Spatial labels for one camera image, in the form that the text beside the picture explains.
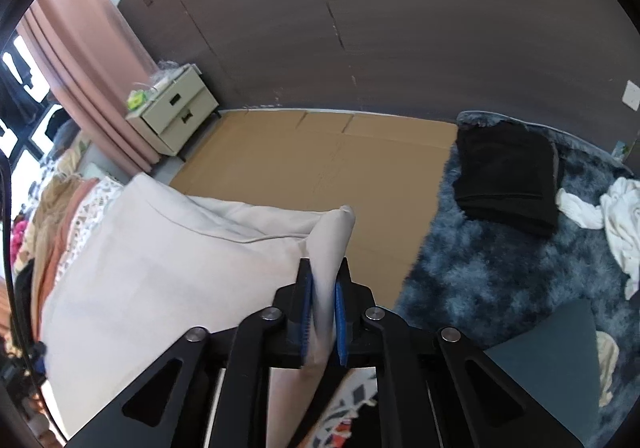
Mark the brown cardboard floor sheet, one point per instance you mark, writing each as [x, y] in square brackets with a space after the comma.
[386, 168]

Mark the pink knitted item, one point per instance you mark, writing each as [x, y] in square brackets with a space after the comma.
[18, 233]

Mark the black knitted garment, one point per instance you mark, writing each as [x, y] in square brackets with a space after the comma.
[22, 314]

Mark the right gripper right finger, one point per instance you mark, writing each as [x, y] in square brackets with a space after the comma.
[351, 301]

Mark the cream crumpled bedding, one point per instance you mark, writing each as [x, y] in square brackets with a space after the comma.
[65, 165]

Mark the yellow green item on cabinet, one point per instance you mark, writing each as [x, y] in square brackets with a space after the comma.
[136, 99]

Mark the rust orange blanket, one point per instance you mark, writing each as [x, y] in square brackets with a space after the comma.
[58, 205]

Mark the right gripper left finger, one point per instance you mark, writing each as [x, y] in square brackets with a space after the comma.
[295, 303]

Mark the folded black garment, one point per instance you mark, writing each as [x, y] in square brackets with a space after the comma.
[509, 175]

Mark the dark teal cushion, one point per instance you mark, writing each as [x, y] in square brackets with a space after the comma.
[557, 364]

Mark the beige jacket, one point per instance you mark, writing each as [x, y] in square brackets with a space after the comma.
[161, 263]

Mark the white crumpled cloth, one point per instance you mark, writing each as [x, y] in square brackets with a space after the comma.
[617, 214]

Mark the blue shaggy rug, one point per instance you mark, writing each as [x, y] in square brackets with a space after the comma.
[494, 282]

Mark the white bedside drawer cabinet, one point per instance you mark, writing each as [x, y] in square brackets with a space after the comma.
[173, 108]

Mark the pink curtain right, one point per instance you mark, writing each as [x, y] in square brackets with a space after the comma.
[92, 60]

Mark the white patterned geometric blanket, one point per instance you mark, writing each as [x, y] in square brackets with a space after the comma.
[85, 210]

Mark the dark hanging clothes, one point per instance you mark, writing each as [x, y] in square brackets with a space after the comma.
[18, 109]

